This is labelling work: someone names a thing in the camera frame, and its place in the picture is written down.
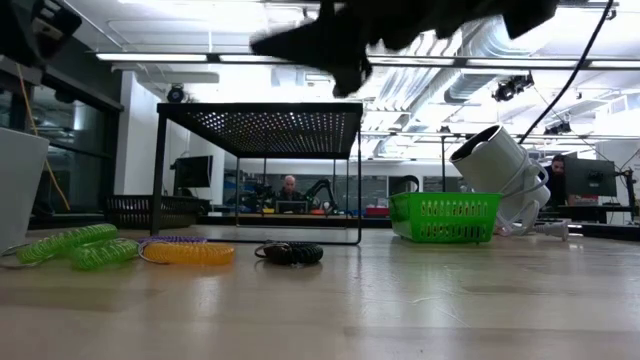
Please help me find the silver ceiling air duct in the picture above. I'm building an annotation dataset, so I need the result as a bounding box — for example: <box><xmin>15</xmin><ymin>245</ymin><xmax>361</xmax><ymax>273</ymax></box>
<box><xmin>442</xmin><ymin>29</ymin><xmax>546</xmax><ymax>104</ymax></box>

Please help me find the green plastic basket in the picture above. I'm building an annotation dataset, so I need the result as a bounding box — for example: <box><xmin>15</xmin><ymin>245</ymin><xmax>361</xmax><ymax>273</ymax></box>
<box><xmin>388</xmin><ymin>191</ymin><xmax>503</xmax><ymax>245</ymax></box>

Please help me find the black computer monitor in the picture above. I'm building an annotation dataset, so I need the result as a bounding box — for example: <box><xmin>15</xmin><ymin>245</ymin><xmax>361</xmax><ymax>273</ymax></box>
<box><xmin>563</xmin><ymin>157</ymin><xmax>619</xmax><ymax>198</ymax></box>
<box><xmin>172</xmin><ymin>154</ymin><xmax>215</xmax><ymax>190</ymax></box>

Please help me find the black perforated metal shelf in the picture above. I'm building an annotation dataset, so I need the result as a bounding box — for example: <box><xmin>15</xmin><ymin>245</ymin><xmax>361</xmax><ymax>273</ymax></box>
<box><xmin>149</xmin><ymin>102</ymin><xmax>365</xmax><ymax>246</ymax></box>

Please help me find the long ceiling light bar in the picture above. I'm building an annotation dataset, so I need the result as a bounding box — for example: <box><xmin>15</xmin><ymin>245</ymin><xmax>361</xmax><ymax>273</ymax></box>
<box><xmin>94</xmin><ymin>52</ymin><xmax>640</xmax><ymax>70</ymax></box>

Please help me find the black metal rig frame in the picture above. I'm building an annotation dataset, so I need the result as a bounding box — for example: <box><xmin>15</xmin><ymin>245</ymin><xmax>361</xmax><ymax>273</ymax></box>
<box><xmin>29</xmin><ymin>212</ymin><xmax>640</xmax><ymax>241</ymax></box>

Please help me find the black ceiling light cluster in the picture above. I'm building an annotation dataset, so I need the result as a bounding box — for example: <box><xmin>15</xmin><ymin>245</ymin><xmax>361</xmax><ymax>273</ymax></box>
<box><xmin>491</xmin><ymin>72</ymin><xmax>535</xmax><ymax>103</ymax></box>

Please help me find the white desk lamp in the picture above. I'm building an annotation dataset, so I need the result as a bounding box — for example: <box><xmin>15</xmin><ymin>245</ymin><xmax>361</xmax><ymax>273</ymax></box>
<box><xmin>448</xmin><ymin>124</ymin><xmax>552</xmax><ymax>227</ymax></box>

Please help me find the green coil keychain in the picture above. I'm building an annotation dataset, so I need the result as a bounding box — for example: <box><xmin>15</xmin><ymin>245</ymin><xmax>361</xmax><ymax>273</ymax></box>
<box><xmin>0</xmin><ymin>223</ymin><xmax>120</xmax><ymax>270</ymax></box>
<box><xmin>69</xmin><ymin>238</ymin><xmax>140</xmax><ymax>272</ymax></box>

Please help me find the purple coil keychain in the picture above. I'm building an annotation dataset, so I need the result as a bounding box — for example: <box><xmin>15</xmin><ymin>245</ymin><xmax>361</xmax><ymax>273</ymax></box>
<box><xmin>138</xmin><ymin>235</ymin><xmax>209</xmax><ymax>247</ymax></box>

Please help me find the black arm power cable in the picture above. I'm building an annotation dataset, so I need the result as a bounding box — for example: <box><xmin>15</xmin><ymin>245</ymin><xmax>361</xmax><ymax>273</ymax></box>
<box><xmin>518</xmin><ymin>0</ymin><xmax>616</xmax><ymax>145</ymax></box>

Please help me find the white lamp cable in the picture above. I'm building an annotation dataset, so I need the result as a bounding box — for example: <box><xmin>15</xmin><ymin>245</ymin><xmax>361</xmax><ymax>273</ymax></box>
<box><xmin>497</xmin><ymin>149</ymin><xmax>572</xmax><ymax>243</ymax></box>

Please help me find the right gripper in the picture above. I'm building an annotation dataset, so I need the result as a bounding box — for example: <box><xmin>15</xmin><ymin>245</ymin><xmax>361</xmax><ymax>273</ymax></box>
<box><xmin>249</xmin><ymin>0</ymin><xmax>504</xmax><ymax>99</ymax></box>

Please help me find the black coil keychain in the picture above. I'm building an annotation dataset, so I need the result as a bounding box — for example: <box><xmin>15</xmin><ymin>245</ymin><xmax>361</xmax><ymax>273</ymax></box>
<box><xmin>253</xmin><ymin>240</ymin><xmax>325</xmax><ymax>267</ymax></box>

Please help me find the pale blue plastic bin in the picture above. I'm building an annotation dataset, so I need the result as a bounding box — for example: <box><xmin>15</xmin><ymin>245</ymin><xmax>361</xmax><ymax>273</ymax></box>
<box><xmin>0</xmin><ymin>127</ymin><xmax>50</xmax><ymax>253</ymax></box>

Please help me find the person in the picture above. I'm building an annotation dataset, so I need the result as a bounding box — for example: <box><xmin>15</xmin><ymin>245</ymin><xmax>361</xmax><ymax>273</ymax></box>
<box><xmin>542</xmin><ymin>153</ymin><xmax>571</xmax><ymax>207</ymax></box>
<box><xmin>276</xmin><ymin>174</ymin><xmax>303</xmax><ymax>202</ymax></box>

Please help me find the yellow extension cord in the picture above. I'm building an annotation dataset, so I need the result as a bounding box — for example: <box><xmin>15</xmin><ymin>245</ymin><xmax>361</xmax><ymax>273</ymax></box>
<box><xmin>14</xmin><ymin>62</ymin><xmax>71</xmax><ymax>211</ymax></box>

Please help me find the black mesh tray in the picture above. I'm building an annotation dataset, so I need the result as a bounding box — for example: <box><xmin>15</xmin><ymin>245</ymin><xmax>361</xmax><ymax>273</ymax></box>
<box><xmin>105</xmin><ymin>194</ymin><xmax>212</xmax><ymax>230</ymax></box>

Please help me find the orange coil keychain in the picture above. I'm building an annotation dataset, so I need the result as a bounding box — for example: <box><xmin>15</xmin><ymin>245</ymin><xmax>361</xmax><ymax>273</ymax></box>
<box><xmin>137</xmin><ymin>241</ymin><xmax>237</xmax><ymax>268</ymax></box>

